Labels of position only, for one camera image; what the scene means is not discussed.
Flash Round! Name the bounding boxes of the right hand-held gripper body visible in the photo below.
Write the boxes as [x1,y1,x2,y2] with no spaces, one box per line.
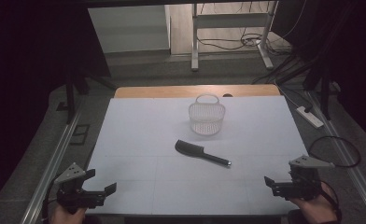
[272,155,336,201]

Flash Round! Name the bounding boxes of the black floor plate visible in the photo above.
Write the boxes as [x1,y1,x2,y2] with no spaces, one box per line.
[69,123,92,146]

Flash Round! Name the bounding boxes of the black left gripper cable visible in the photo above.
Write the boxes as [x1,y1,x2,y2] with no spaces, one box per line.
[42,182,60,220]

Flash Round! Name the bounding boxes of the white plastic basket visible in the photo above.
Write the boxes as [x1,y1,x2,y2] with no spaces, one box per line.
[188,93,226,136]

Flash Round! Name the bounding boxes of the white power strip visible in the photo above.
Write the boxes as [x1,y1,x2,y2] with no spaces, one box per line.
[296,105,325,129]

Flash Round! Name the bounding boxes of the white table mat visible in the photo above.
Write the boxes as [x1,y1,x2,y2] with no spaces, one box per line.
[85,95,310,217]

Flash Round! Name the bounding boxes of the black tripod stand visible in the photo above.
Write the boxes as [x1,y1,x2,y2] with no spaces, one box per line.
[302,60,334,121]
[63,66,119,125]

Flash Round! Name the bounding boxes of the person's right hand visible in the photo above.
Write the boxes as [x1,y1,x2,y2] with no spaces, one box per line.
[289,182,338,224]

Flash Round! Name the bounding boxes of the aluminium rail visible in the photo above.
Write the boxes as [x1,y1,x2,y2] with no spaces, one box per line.
[21,110,83,224]
[306,90,366,224]

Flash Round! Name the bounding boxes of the black comb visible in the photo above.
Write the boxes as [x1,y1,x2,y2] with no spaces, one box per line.
[175,139,232,168]

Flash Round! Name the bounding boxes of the white metal stand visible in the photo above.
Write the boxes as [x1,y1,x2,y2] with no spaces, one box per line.
[190,0,279,72]

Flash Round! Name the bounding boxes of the black looped cable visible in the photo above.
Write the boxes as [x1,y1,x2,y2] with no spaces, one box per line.
[307,135,362,169]

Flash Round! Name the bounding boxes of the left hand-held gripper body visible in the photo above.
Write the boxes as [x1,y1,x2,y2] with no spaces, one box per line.
[53,161,107,216]

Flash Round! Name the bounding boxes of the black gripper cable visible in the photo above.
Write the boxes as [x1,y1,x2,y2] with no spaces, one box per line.
[320,181,343,220]
[42,182,60,220]

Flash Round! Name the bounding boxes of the black floor cables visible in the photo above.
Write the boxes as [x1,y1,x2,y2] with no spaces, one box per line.
[196,0,308,55]

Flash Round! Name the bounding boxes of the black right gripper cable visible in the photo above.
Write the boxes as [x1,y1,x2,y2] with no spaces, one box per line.
[320,181,343,220]

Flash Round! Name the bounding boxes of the person's left hand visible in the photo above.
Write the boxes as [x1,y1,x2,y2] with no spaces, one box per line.
[49,204,88,224]

